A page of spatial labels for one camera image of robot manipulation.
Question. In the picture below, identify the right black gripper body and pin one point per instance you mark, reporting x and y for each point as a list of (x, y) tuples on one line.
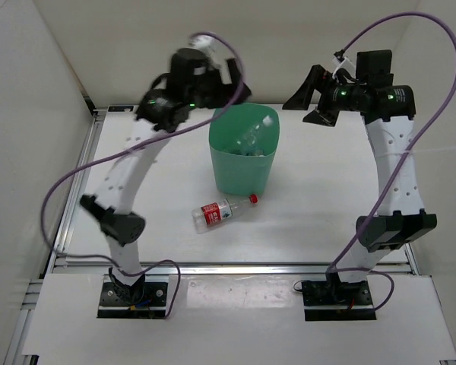
[(337, 97)]

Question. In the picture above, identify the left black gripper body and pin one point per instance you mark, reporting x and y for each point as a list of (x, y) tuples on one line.
[(205, 93)]

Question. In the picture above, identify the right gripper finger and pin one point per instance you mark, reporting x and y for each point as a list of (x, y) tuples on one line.
[(314, 81), (322, 117)]

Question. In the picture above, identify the clear unlabelled plastic bottle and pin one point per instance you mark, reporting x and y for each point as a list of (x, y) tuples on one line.
[(251, 138)]

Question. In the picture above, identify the red label plastic bottle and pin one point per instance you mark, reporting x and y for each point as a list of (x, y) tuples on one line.
[(214, 214)]

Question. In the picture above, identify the blue label water bottle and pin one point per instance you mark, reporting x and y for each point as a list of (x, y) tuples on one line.
[(256, 153)]

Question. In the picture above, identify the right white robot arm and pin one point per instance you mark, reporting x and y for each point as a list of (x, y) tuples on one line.
[(387, 110)]

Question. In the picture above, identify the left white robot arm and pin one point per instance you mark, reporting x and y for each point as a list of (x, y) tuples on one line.
[(158, 116)]

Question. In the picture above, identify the green plastic bin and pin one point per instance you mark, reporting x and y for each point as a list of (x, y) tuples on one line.
[(237, 174)]

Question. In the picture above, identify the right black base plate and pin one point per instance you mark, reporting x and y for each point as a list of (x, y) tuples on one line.
[(332, 300)]

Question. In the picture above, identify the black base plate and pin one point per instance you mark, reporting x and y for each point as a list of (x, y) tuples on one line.
[(149, 304), (332, 300)]

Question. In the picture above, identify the aluminium rail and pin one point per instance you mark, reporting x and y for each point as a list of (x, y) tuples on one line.
[(245, 269)]

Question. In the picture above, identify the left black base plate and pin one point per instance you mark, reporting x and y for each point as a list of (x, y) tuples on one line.
[(149, 304)]

